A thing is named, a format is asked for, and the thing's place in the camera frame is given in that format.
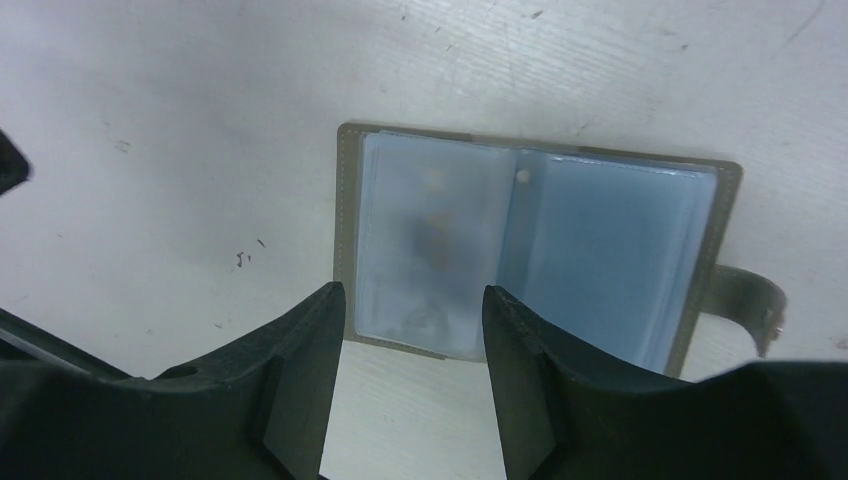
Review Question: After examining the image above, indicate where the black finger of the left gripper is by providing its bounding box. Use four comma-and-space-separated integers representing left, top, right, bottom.
0, 131, 32, 196

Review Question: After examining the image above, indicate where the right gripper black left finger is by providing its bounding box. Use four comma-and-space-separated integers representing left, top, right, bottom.
1, 282, 346, 479

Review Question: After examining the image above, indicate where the grey card holder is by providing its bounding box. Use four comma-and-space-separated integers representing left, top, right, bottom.
334, 122, 787, 376

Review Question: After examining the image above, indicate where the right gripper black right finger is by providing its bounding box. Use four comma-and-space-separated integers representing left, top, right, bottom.
482, 286, 847, 479

